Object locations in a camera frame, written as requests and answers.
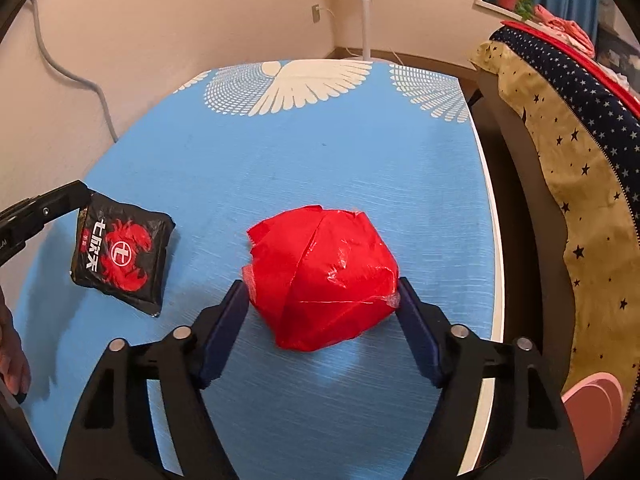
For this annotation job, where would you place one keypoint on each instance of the red taped plastic ball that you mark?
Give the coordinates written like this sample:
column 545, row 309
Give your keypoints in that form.
column 325, row 275

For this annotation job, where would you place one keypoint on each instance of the pink plastic basin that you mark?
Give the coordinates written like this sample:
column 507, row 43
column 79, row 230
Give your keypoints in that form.
column 595, row 420

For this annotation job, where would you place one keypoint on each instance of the white window sill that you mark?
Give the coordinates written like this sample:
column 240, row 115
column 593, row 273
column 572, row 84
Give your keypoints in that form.
column 492, row 9

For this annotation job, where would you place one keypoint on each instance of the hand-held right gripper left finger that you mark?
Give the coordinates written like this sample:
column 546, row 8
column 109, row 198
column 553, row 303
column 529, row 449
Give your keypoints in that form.
column 225, row 330

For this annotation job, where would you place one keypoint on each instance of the white standing fan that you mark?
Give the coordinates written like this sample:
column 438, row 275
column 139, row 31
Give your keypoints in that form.
column 366, row 20

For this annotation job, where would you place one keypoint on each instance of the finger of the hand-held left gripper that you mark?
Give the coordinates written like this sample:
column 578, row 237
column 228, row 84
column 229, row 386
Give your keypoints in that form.
column 47, row 207

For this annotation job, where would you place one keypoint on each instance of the blue bird print table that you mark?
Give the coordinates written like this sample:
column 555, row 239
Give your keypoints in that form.
column 300, row 160

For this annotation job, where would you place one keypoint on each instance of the white wall outlet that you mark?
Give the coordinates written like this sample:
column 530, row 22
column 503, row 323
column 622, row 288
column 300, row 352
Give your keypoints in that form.
column 316, row 12

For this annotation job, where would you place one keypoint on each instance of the yellow star print bed skirt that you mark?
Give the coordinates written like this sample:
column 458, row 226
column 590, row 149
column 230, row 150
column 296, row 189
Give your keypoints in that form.
column 590, row 210

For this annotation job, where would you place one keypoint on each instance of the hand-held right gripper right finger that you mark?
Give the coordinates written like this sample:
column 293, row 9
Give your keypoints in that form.
column 420, row 335

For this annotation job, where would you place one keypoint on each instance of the person's left hand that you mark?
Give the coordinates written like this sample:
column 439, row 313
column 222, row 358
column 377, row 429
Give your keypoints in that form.
column 12, row 355

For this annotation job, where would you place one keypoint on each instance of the black packet with red crab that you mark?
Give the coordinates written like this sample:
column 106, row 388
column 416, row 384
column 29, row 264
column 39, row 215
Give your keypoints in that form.
column 125, row 255

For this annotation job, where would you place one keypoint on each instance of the pink folded cloth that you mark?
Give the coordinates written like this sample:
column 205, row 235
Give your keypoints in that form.
column 565, row 30

